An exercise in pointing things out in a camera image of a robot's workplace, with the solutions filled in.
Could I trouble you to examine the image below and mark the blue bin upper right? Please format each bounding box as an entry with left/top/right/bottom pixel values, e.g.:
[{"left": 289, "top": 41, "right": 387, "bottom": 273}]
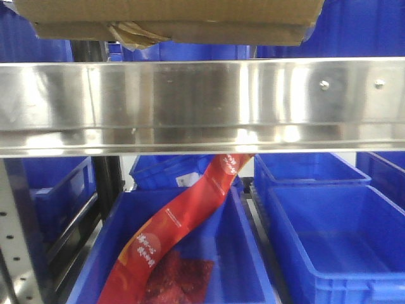
[{"left": 256, "top": 1, "right": 404, "bottom": 58}]

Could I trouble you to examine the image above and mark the blue bin right rear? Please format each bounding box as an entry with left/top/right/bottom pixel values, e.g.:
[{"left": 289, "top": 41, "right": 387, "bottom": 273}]
[{"left": 253, "top": 153, "right": 371, "bottom": 199}]

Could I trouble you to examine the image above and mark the blue bin far right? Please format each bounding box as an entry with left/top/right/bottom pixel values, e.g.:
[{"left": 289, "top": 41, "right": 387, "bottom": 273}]
[{"left": 356, "top": 151, "right": 404, "bottom": 209}]

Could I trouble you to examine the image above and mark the blue bin centre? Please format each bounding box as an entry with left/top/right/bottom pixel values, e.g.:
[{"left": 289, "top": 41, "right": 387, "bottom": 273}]
[{"left": 67, "top": 187, "right": 275, "bottom": 303}]

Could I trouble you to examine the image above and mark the blue bin right front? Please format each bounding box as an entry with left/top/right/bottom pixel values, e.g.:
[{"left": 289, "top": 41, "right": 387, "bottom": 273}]
[{"left": 264, "top": 186, "right": 404, "bottom": 303}]

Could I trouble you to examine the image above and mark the perforated steel shelf upright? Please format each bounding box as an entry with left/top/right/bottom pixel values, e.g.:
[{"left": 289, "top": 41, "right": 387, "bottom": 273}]
[{"left": 1, "top": 158, "right": 53, "bottom": 303}]

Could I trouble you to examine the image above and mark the crumpled packing tape piece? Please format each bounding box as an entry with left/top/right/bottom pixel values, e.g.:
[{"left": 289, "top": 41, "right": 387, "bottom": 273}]
[{"left": 106, "top": 22, "right": 171, "bottom": 51}]

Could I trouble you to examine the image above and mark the blue bin tilted rear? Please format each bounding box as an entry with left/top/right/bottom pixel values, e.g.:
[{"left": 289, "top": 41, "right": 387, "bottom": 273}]
[{"left": 129, "top": 154, "right": 246, "bottom": 193}]

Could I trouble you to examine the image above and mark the stainless steel shelf beam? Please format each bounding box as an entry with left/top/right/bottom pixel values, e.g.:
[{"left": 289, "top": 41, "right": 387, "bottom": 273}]
[{"left": 1, "top": 57, "right": 404, "bottom": 157}]

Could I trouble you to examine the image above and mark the brown cardboard box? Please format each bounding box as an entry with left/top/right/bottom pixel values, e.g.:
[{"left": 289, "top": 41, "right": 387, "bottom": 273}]
[{"left": 14, "top": 1, "right": 324, "bottom": 46}]

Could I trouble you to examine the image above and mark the blue bin upper left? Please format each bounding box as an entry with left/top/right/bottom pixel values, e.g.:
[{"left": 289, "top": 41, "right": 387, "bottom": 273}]
[{"left": 1, "top": 3, "right": 73, "bottom": 63}]

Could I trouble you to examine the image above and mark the red snack package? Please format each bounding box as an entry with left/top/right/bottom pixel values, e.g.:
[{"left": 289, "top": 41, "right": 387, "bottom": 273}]
[{"left": 97, "top": 154, "right": 253, "bottom": 303}]

